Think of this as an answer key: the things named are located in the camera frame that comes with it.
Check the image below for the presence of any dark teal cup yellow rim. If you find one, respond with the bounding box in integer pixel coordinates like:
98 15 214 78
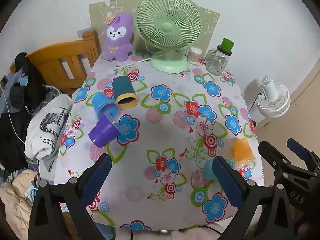
112 76 138 110

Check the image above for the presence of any glass jar green lid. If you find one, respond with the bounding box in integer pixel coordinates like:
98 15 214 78
205 38 235 76

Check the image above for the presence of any purple plush toy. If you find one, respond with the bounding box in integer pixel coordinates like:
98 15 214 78
103 14 135 62

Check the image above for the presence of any light blue plastic cup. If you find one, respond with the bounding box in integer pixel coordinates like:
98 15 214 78
203 159 235 182

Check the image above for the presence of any floral tablecloth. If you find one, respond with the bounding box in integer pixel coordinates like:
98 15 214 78
54 51 263 232

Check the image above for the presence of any black jacket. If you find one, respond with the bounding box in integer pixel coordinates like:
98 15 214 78
14 52 48 117

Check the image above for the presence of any purple plastic cup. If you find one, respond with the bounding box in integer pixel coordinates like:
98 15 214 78
88 114 123 148

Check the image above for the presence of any orange plastic cup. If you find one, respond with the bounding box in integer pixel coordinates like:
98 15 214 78
231 138 256 166

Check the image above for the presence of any blue face mask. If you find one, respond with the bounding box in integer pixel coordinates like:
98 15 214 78
25 182 38 203

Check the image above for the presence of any green desk fan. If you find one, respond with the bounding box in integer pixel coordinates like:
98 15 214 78
135 0 204 73

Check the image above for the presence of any wooden chair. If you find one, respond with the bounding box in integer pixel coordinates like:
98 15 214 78
10 30 102 95

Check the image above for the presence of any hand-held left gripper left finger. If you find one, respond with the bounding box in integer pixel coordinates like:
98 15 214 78
29 153 113 240

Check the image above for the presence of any beige rabbit poster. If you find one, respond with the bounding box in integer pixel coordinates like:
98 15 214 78
89 0 220 58

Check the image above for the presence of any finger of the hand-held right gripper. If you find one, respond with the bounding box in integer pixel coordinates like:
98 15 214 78
258 141 313 178
287 138 320 170

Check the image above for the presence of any dark clothes pile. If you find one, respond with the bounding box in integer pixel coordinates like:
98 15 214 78
0 82 32 173

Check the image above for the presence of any cotton swab container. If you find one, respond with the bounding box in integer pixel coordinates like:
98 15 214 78
187 47 203 65

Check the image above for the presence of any white fan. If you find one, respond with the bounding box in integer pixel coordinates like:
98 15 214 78
256 76 291 118

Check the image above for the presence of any white thin cable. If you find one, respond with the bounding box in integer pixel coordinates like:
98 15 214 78
0 85 26 145

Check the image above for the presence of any black fan cable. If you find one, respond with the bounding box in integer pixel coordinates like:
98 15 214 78
248 92 266 112

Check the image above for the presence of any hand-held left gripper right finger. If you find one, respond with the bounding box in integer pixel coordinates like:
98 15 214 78
212 155 278 240

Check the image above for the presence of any white fan cable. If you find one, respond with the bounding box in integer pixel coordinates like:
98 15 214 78
117 55 157 68

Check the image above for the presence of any person's right hand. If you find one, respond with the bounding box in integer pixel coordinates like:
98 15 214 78
291 204 313 235

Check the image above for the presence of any beige jacket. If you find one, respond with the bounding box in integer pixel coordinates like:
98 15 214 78
0 169 65 240

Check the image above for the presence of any white printed shirt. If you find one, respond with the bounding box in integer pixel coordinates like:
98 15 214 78
24 95 73 178

